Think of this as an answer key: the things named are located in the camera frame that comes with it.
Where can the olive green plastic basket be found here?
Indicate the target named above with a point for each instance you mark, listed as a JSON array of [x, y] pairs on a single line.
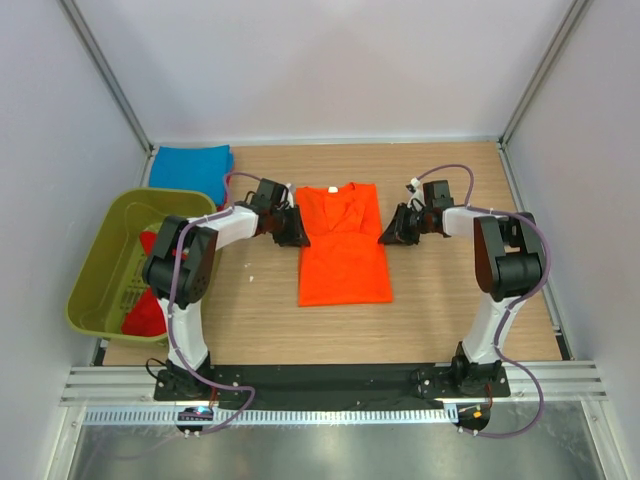
[[110, 282]]

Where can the orange t shirt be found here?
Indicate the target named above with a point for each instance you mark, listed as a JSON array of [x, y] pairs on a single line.
[[344, 263]]

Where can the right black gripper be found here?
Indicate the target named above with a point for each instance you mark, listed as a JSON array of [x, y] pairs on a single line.
[[396, 233]]

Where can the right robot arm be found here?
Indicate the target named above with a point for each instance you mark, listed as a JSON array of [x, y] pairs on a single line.
[[510, 265]]

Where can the left aluminium corner post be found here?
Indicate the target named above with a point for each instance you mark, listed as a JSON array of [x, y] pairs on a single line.
[[92, 48]]

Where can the aluminium corner post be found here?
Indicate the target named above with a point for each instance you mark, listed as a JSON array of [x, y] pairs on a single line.
[[560, 39], [92, 48]]

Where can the white slotted cable duct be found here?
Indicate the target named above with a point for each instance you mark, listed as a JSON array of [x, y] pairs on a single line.
[[198, 415]]

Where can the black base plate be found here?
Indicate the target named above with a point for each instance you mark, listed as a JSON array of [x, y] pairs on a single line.
[[358, 387]]

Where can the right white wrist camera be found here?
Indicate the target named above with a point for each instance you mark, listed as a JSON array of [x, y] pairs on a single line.
[[416, 200]]

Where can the blue folded t shirt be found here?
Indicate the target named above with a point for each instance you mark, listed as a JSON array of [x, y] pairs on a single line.
[[194, 169]]

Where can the aluminium frame rail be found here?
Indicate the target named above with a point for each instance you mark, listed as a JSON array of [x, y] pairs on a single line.
[[126, 385]]

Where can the right aluminium corner post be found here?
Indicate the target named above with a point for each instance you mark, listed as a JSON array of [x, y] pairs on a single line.
[[560, 39]]

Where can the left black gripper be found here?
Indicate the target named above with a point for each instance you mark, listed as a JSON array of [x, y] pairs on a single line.
[[296, 236]]

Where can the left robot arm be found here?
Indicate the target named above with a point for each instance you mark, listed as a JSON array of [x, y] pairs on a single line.
[[179, 268]]

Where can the red t shirt in basket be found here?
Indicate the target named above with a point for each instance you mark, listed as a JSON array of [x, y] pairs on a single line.
[[146, 318]]

